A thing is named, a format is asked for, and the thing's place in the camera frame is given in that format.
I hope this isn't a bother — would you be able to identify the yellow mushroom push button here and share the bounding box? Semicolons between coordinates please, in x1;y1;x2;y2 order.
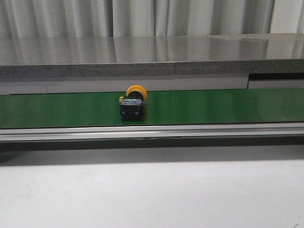
119;85;148;121

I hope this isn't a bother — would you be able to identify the grey stone counter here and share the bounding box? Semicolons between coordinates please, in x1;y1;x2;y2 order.
0;34;304;95

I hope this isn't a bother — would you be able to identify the green conveyor belt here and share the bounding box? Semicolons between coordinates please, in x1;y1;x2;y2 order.
0;88;304;129

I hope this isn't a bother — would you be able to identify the white curtain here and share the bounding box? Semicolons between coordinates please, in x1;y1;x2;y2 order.
0;0;304;38

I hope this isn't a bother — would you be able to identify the aluminium conveyor side rail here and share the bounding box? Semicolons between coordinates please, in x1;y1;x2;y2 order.
0;122;304;142

